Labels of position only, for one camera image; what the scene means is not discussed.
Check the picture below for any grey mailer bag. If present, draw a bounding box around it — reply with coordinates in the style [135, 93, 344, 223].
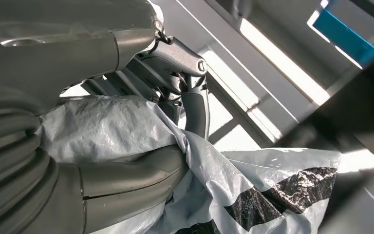
[37, 95, 342, 234]

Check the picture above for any black inbound scanner machine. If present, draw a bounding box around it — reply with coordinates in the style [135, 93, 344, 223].
[276, 42, 374, 234]

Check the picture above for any blue panel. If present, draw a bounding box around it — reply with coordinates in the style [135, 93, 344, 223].
[312, 8, 374, 68]

